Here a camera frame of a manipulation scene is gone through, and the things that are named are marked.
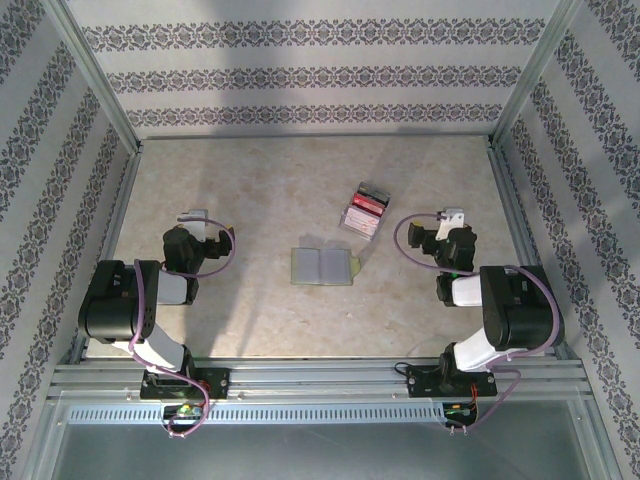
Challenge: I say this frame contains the white card red print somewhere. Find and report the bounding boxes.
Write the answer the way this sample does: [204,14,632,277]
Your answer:
[342,204,385,236]

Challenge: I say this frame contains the green card holder clear sleeves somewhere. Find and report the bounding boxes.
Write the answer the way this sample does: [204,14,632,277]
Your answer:
[289,246,362,287]

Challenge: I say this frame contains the clear acrylic card stand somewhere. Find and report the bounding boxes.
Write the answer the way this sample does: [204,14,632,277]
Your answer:
[337,180,392,242]

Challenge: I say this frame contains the small circuit board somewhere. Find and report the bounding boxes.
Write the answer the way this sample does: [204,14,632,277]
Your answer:
[443,402,479,420]
[163,402,206,421]

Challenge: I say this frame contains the grey sheet metal panel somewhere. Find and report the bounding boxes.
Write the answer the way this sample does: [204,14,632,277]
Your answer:
[34,399,609,480]

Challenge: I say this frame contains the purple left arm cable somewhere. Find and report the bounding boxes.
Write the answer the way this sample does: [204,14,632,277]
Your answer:
[128,214,239,440]

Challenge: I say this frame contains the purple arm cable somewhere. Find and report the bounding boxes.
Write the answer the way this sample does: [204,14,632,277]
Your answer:
[393,212,561,437]
[128,214,239,440]

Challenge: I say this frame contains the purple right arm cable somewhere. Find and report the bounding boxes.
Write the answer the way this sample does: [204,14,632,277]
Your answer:
[393,212,561,437]

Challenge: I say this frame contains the aluminium table edge rail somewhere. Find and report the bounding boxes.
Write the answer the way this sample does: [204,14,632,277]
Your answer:
[487,139,574,361]
[69,142,146,364]
[138,133,494,144]

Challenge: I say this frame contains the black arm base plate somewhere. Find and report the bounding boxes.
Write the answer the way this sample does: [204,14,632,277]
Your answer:
[405,364,496,399]
[139,367,232,401]

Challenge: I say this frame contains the aluminium frame post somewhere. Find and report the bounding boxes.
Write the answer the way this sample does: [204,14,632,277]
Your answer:
[489,0,584,149]
[42,0,144,156]

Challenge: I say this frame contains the perforated metal cable duct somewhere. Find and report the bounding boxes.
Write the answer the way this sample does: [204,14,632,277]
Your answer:
[67,402,451,425]

